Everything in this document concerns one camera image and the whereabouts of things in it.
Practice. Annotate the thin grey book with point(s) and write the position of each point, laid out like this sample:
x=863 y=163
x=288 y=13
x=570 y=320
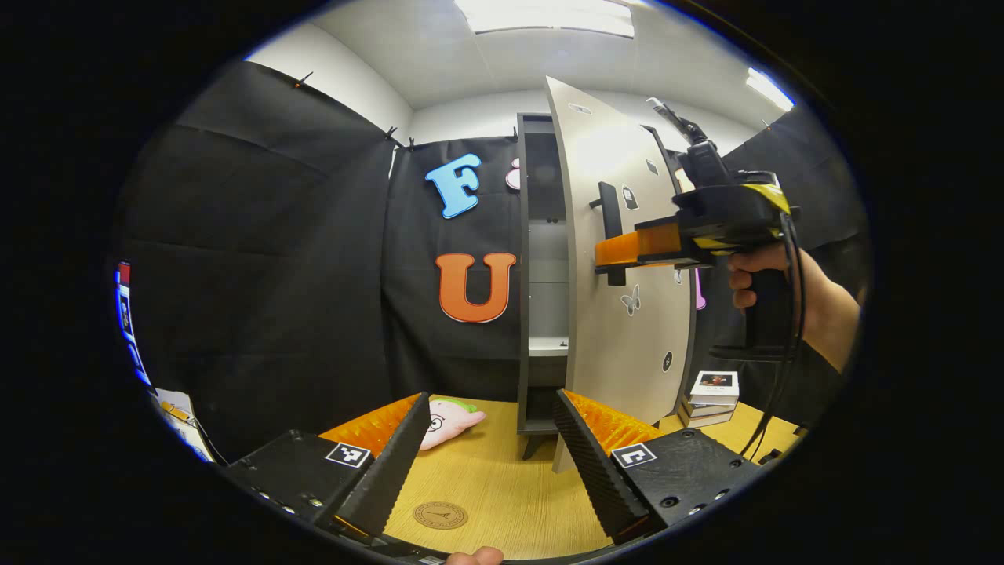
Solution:
x=702 y=421
x=702 y=410

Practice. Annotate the pink plush toy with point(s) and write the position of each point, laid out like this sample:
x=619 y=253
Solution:
x=451 y=420

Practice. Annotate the small black object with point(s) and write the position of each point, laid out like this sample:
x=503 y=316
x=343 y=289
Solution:
x=770 y=456

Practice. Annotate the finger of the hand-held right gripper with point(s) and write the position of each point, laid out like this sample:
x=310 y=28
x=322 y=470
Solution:
x=635 y=247

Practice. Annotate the dark grey cabinet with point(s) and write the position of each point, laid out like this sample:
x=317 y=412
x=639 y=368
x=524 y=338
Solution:
x=545 y=180

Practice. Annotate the ceiling light panel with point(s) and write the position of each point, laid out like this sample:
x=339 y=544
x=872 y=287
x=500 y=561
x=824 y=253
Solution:
x=769 y=88
x=549 y=16

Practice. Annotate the black backdrop cloth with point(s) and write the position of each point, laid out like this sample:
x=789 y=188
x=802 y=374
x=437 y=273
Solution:
x=274 y=275

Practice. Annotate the beige cabinet door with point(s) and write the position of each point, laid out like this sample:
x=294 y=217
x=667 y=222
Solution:
x=612 y=353

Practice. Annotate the white portrait cover book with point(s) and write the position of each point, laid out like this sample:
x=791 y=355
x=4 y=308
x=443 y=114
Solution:
x=715 y=388

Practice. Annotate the round brown coaster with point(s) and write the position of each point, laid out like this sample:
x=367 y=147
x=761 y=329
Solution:
x=441 y=515

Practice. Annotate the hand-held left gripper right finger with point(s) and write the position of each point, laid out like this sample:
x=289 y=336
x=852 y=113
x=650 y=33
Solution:
x=596 y=471

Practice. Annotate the white paper pile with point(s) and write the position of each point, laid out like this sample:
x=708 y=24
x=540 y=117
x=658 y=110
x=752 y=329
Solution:
x=176 y=416

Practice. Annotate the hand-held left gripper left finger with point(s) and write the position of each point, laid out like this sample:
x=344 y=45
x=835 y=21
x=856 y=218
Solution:
x=396 y=467

